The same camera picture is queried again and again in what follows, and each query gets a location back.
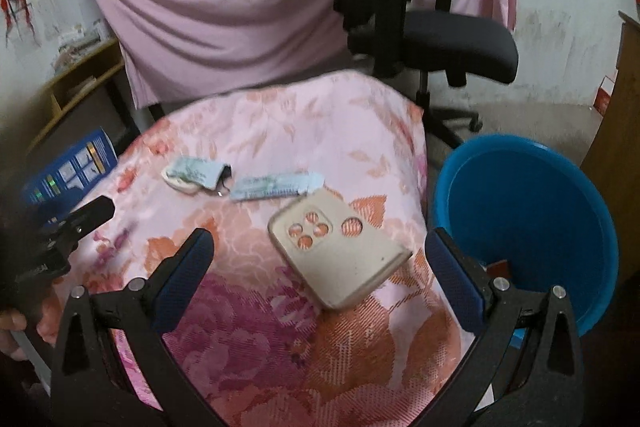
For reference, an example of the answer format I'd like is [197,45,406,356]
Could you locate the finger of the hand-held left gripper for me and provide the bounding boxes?
[47,227,87,259]
[59,195,117,238]

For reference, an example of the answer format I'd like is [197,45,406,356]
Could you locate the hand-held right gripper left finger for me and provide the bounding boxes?
[50,228,226,427]

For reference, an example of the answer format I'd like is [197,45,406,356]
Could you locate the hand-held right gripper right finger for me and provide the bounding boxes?
[420,227,586,427]

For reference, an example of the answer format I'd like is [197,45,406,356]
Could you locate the blue plastic bucket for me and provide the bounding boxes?
[431,134,620,339]

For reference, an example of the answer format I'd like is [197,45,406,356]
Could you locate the beige phone case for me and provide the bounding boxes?
[267,189,414,312]

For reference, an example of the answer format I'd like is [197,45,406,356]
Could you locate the grey packet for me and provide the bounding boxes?
[167,157,233,188]

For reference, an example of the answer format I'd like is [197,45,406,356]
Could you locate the long pale wrapper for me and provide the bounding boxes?
[229,171,325,202]

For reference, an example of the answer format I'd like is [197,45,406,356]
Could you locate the person's left hand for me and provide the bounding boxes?
[0,312,31,361]

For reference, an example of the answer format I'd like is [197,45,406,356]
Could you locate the blue cardboard box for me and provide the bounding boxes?
[22,128,120,208]

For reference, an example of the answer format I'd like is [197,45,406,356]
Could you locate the wooden shelf desk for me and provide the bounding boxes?
[25,38,137,148]

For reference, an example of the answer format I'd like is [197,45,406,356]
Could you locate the pile of books and papers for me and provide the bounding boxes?
[52,29,109,68]

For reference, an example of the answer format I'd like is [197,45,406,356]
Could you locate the floral pink blanket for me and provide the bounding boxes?
[37,72,493,427]

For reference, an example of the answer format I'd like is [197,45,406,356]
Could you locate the wooden cabinet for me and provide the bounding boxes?
[580,11,640,228]

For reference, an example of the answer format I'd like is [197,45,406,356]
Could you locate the pink hanging sheet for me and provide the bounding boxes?
[75,0,518,110]

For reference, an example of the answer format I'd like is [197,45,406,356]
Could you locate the black office chair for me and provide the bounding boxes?
[316,0,519,152]

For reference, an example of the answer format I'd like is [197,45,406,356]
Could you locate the red white carton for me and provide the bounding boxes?
[594,74,619,116]

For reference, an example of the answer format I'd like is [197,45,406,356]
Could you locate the red black wall hanging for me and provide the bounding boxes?
[0,0,39,48]

